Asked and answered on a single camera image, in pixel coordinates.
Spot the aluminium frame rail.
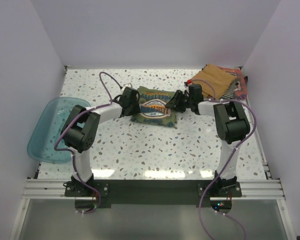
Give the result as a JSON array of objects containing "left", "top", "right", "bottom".
[{"left": 21, "top": 179, "right": 286, "bottom": 200}]

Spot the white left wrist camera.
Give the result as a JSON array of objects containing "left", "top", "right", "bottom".
[{"left": 122, "top": 83, "right": 133, "bottom": 88}]

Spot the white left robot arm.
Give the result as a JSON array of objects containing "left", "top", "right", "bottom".
[{"left": 54, "top": 85, "right": 140, "bottom": 196}]

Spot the olive green tank top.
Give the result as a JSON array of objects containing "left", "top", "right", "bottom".
[{"left": 130, "top": 86, "right": 177, "bottom": 128}]

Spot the red patterned folded tank top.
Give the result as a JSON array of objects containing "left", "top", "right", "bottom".
[{"left": 218, "top": 66, "right": 248, "bottom": 100}]

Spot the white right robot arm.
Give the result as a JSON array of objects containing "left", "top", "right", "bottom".
[{"left": 165, "top": 83, "right": 251, "bottom": 197}]

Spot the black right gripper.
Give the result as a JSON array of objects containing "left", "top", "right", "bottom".
[{"left": 164, "top": 90, "right": 193, "bottom": 114}]

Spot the striped folded tank top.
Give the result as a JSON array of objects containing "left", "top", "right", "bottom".
[{"left": 221, "top": 80, "right": 240, "bottom": 99}]

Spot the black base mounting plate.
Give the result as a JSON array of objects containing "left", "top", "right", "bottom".
[{"left": 63, "top": 178, "right": 243, "bottom": 210}]

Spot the tan ribbed tank top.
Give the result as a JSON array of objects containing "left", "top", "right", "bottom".
[{"left": 191, "top": 64, "right": 237, "bottom": 99}]

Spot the translucent blue plastic bin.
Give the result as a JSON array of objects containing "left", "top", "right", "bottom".
[{"left": 27, "top": 97, "right": 91, "bottom": 164}]

